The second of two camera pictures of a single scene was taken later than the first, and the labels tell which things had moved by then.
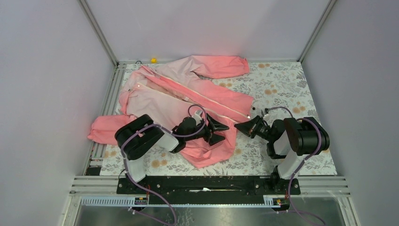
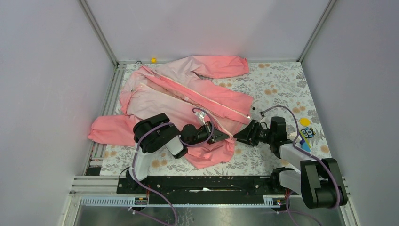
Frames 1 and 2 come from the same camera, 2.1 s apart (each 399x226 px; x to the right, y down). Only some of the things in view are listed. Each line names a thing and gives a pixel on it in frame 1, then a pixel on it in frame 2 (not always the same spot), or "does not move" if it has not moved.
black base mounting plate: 208,190 does not move
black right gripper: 249,127 -> 249,133
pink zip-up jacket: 168,92 does not move
